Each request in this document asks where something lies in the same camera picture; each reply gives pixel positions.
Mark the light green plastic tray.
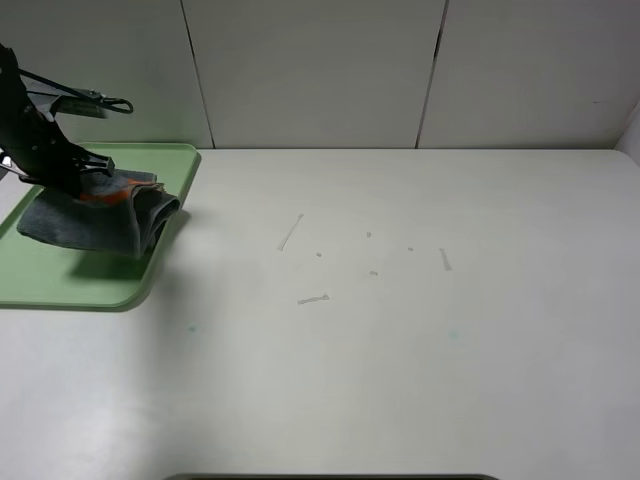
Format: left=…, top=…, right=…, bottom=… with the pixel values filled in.
left=1, top=142, right=200, bottom=311

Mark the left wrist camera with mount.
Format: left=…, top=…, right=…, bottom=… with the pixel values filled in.
left=19, top=69, right=134, bottom=119

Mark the grey towel with orange trim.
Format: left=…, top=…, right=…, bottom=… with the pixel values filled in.
left=17, top=169, right=181, bottom=259

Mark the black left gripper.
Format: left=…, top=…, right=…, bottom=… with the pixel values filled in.
left=1, top=45, right=115, bottom=198

